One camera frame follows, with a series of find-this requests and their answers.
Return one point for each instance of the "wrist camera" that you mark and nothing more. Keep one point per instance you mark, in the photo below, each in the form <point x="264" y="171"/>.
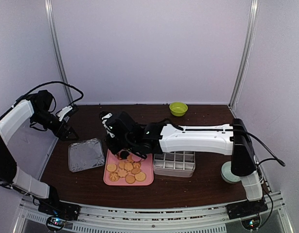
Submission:
<point x="104" y="117"/>
<point x="66" y="112"/>

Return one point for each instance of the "clear plastic box lid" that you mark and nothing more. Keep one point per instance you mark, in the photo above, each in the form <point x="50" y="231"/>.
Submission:
<point x="85" y="155"/>

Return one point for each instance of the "round dotted biscuit right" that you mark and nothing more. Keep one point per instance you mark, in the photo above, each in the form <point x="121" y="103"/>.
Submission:
<point x="140" y="177"/>

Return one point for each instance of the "round dotted biscuit near left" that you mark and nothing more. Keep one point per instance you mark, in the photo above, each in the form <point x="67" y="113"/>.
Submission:
<point x="111" y="168"/>

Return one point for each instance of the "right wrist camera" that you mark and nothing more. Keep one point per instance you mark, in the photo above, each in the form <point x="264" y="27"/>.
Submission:
<point x="104" y="117"/>

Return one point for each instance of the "right aluminium corner post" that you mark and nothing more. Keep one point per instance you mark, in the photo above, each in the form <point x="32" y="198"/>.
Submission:
<point x="248" y="44"/>

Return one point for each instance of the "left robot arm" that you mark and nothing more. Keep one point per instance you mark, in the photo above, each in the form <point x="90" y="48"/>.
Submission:
<point x="29" y="110"/>

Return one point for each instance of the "green plastic bowl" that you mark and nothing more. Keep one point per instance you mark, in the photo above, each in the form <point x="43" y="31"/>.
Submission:
<point x="178" y="109"/>

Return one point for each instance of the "round dotted biscuit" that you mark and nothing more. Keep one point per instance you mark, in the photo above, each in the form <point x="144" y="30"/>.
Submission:
<point x="140" y="177"/>
<point x="111" y="168"/>

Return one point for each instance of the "pale celadon ceramic bowl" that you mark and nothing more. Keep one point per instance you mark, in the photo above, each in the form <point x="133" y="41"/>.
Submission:
<point x="227" y="175"/>

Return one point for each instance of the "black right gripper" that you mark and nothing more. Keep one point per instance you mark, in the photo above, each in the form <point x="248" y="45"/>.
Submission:
<point x="113" y="148"/>

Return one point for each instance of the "pink sandwich cookie lower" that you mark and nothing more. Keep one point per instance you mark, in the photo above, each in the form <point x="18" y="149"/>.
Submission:
<point x="136" y="158"/>

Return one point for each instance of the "aluminium corner post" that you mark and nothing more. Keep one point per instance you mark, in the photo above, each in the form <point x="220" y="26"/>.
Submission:
<point x="248" y="44"/>
<point x="57" y="52"/>

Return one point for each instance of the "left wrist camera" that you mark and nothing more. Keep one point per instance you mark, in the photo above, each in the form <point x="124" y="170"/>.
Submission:
<point x="66" y="112"/>

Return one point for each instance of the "lilac divided storage box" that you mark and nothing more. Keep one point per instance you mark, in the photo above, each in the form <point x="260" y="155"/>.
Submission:
<point x="175" y="164"/>

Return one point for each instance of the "left aluminium corner post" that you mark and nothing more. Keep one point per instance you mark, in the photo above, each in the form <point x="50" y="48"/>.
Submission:
<point x="57" y="52"/>

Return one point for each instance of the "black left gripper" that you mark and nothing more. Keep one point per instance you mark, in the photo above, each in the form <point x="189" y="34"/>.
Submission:
<point x="61" y="136"/>

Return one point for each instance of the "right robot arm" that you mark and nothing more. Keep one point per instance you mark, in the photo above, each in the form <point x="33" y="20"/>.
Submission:
<point x="124" y="133"/>

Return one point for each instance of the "plain round biscuit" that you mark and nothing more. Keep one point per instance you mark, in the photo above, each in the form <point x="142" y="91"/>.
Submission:
<point x="130" y="179"/>

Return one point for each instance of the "pink plastic tray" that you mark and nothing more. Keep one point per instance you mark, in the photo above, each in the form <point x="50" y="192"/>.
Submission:
<point x="132" y="171"/>

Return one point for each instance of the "swirl butter cookie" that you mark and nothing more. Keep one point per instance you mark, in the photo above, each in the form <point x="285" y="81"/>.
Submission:
<point x="113" y="177"/>

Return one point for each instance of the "black sandwich cookie middle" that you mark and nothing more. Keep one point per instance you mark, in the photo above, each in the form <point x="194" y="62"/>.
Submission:
<point x="124" y="154"/>

